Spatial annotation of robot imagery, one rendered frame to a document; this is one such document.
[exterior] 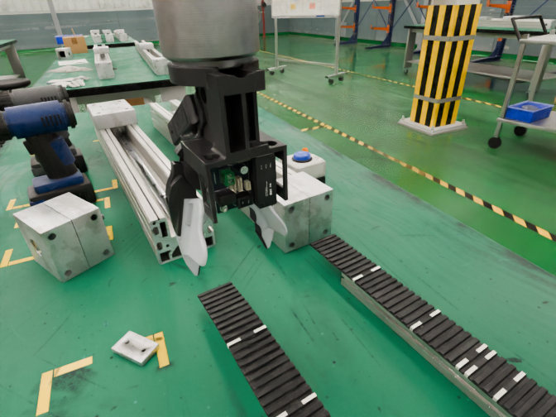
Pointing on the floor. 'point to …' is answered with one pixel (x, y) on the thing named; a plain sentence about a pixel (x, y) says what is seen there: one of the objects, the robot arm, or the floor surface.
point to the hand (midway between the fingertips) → (229, 249)
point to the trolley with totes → (520, 117)
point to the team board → (288, 8)
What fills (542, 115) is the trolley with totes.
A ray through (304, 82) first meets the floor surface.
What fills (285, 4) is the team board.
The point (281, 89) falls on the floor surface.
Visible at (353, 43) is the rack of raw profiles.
